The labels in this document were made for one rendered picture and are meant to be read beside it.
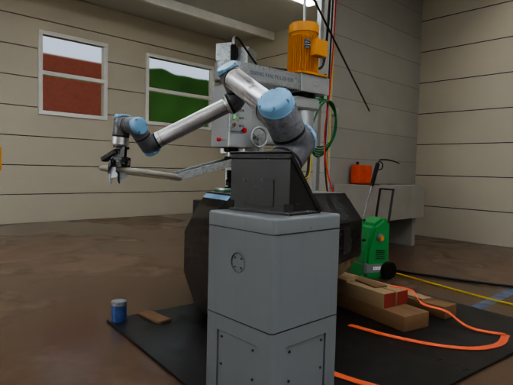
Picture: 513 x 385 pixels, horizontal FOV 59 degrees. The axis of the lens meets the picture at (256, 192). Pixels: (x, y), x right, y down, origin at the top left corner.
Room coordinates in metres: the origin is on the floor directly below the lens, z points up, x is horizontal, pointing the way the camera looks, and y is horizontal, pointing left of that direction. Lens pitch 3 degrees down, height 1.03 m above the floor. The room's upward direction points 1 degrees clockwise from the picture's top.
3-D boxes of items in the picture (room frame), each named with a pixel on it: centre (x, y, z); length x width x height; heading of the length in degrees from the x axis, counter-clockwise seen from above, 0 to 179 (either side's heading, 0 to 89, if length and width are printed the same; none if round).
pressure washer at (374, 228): (4.41, -1.15, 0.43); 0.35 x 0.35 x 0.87; 22
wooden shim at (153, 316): (2.97, 0.67, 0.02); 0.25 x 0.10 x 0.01; 47
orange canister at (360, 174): (6.25, -1.48, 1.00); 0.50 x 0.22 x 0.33; 133
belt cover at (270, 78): (3.33, -0.09, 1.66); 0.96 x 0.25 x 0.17; 129
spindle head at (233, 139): (3.17, 0.12, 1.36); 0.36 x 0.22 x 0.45; 129
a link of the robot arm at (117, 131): (2.48, 0.74, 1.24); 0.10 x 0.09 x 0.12; 51
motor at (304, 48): (3.52, -0.34, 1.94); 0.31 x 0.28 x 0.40; 39
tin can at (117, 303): (2.91, 0.88, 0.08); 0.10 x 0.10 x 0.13
